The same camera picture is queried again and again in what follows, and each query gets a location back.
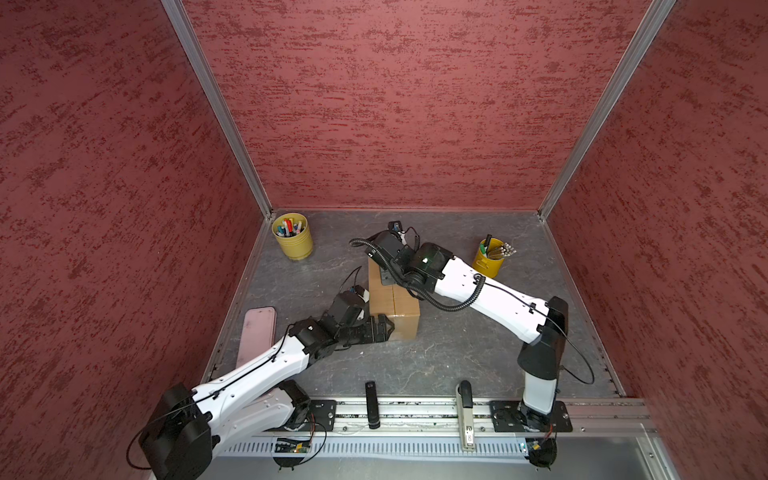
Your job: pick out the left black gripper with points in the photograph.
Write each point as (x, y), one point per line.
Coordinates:
(382, 335)

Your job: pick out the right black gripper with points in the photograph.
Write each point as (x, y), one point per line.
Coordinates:
(386, 277)

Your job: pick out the brown cardboard express box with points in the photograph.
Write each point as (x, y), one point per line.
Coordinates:
(395, 302)

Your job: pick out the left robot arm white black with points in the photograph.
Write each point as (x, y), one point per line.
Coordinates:
(189, 427)

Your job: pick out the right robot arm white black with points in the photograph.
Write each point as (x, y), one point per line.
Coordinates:
(436, 275)

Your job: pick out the yellow pen cup left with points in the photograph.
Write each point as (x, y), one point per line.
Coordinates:
(292, 232)

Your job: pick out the yellow pen cup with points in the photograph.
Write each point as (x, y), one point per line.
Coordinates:
(292, 232)
(490, 256)

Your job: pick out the yellow pen cup right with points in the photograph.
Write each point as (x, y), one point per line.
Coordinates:
(490, 256)

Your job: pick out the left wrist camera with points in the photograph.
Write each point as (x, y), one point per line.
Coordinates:
(361, 292)

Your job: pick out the aluminium frame rail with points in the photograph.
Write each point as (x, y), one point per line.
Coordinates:
(437, 417)

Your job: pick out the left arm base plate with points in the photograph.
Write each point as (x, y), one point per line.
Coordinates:
(320, 415)

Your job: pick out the grey black clamp handle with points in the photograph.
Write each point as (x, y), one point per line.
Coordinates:
(465, 415)

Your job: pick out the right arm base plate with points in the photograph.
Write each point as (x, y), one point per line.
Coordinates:
(514, 417)

